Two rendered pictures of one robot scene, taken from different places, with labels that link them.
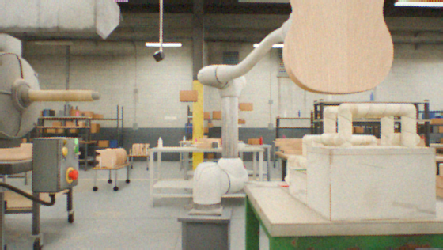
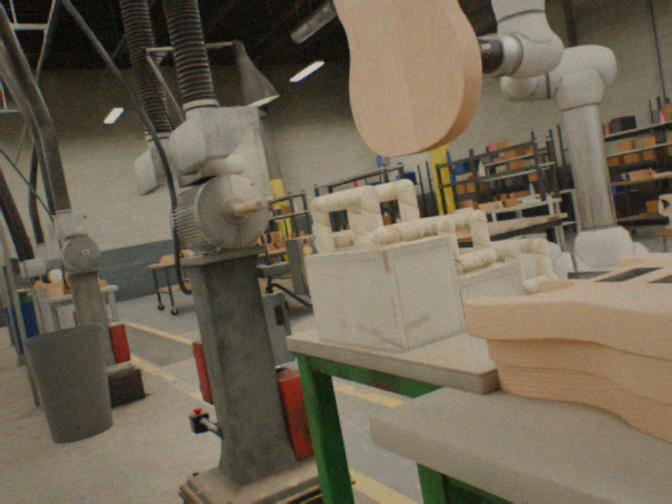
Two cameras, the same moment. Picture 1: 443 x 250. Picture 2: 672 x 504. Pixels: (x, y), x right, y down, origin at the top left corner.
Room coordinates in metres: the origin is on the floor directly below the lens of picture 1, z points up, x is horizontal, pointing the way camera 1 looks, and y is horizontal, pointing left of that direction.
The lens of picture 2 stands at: (0.17, -1.38, 1.17)
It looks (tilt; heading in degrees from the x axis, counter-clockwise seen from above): 3 degrees down; 62
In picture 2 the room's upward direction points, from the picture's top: 10 degrees counter-clockwise
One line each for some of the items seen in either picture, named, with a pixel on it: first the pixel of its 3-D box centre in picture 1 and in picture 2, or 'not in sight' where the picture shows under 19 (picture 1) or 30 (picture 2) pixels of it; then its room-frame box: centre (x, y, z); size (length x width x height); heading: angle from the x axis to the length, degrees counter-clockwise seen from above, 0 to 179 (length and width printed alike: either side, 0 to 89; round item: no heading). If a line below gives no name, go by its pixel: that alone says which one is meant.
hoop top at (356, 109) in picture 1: (376, 109); (341, 200); (0.71, -0.39, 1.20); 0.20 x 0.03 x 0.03; 94
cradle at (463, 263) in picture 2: not in sight; (472, 260); (0.91, -0.47, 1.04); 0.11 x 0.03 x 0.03; 5
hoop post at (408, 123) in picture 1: (408, 128); (372, 221); (0.71, -0.48, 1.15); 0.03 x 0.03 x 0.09
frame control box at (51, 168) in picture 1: (35, 172); (301, 272); (1.08, 0.71, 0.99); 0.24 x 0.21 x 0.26; 92
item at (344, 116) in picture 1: (344, 128); (322, 229); (0.70, -0.31, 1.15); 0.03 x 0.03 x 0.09
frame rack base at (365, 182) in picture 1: (366, 179); (379, 291); (0.75, -0.39, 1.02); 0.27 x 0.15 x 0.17; 95
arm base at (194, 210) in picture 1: (203, 206); not in sight; (1.61, 0.09, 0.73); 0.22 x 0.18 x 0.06; 84
